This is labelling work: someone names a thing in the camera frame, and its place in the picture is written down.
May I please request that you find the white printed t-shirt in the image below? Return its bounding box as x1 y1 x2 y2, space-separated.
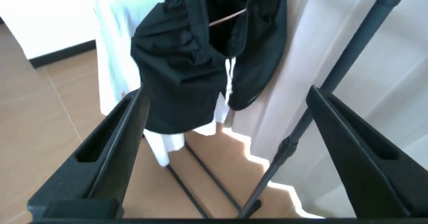
92 0 235 167

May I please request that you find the beige curtain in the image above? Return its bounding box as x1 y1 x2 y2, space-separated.
230 0 428 218

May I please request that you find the black garment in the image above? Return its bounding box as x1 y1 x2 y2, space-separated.
130 0 288 135

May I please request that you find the black clothes rack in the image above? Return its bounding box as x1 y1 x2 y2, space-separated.
165 0 415 219

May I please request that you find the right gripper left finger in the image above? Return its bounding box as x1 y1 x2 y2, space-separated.
27 87 150 218

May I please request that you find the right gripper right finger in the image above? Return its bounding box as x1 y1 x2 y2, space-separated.
306 85 428 218

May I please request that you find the pink clothes hanger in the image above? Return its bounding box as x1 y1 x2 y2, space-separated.
209 8 248 27

